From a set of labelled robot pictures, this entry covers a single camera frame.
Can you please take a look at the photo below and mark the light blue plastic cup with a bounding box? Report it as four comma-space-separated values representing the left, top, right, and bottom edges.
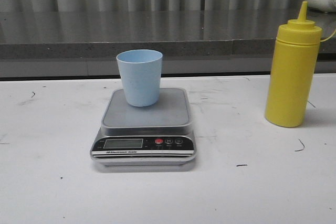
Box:
116, 49, 163, 107

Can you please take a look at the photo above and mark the yellow squeeze bottle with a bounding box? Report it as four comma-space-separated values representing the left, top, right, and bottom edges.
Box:
265, 1, 335, 127

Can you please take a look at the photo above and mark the silver digital kitchen scale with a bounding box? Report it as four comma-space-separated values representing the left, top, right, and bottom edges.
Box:
90, 88, 196, 166

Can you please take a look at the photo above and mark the grey steel counter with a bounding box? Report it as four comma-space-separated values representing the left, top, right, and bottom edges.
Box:
0, 8, 336, 79

